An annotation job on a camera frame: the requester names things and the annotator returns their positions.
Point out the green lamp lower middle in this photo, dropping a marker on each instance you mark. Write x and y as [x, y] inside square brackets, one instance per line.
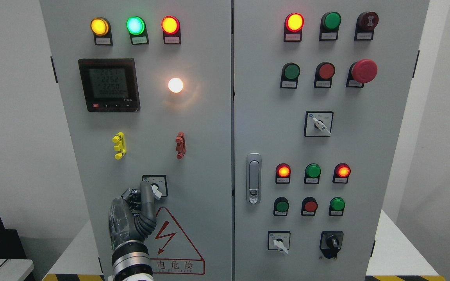
[312, 174]

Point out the red emergency stop mushroom button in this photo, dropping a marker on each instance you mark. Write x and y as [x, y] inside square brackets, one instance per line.
[361, 72]

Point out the white side table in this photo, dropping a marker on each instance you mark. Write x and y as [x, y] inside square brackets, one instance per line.
[15, 269]

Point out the red lit lamp lower right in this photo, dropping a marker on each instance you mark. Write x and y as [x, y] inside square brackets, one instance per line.
[341, 174]

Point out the grey right cabinet door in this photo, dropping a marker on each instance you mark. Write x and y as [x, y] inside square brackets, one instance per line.
[271, 121]

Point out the red electric hazard warning sticker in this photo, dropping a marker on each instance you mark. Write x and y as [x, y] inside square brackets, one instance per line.
[171, 250]

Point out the black digital power meter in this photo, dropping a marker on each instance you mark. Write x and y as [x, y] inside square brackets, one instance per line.
[110, 85]

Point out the red push button lower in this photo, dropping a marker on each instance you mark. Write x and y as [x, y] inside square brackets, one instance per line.
[309, 206]

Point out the yellow indicator lamp top left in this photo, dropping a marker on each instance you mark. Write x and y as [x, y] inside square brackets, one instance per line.
[101, 29]

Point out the black rotary selector switch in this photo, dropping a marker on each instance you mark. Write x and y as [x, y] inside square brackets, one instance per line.
[331, 243]

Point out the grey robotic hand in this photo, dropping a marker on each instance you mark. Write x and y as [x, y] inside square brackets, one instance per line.
[132, 215]

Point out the clear round light bulb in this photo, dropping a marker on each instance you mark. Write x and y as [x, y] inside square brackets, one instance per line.
[175, 85]

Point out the white rotary switch right lower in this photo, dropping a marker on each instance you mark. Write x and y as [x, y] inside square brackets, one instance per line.
[279, 241]

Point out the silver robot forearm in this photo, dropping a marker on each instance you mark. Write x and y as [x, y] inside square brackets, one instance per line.
[131, 262]

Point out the red lit lamp lower left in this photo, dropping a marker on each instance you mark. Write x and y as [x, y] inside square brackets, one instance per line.
[283, 173]

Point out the grey left cabinet door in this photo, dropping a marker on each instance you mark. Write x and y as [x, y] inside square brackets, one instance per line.
[199, 185]

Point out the green lamp right top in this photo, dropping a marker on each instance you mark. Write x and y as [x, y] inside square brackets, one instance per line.
[329, 26]

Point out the grey cabinet door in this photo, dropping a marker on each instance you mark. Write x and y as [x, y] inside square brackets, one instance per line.
[271, 121]
[199, 185]

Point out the green lit indicator lamp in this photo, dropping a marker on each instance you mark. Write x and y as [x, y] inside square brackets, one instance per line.
[137, 30]

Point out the green push button lower left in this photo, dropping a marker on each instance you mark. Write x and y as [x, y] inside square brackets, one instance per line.
[281, 207]

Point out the red lit lamp left door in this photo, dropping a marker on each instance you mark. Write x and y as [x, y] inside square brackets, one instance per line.
[170, 26]

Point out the yellow terminal clip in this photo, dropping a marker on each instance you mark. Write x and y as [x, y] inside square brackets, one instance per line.
[119, 145]

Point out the green push button upper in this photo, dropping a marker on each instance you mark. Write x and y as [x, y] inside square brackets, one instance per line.
[289, 76]

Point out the red push button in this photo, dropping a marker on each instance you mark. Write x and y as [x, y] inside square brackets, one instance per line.
[309, 206]
[323, 75]

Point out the white rotary switch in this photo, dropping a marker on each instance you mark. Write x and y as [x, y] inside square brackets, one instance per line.
[318, 123]
[279, 241]

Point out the red push button upper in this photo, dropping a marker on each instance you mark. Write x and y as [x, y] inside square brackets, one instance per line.
[323, 75]

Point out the white rotary switch right upper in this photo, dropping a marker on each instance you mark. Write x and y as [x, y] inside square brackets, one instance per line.
[318, 123]

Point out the red lit lamp right top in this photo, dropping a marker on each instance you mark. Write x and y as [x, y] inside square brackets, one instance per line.
[293, 25]

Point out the red lit lamp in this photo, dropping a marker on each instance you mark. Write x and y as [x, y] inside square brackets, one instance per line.
[293, 25]
[283, 173]
[341, 174]

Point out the green push button lower right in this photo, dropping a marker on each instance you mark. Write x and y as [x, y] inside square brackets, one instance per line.
[337, 206]

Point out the dark red buzzer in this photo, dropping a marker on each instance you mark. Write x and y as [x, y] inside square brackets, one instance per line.
[365, 26]

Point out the red terminal clip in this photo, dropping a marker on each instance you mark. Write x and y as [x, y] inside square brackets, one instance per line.
[180, 145]

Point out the white rotary switch door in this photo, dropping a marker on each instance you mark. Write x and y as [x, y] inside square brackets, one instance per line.
[158, 183]

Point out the silver door latch handle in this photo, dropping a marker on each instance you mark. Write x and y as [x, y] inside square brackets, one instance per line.
[253, 177]

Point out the green push button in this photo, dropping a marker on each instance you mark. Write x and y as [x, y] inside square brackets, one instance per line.
[289, 76]
[281, 207]
[337, 206]

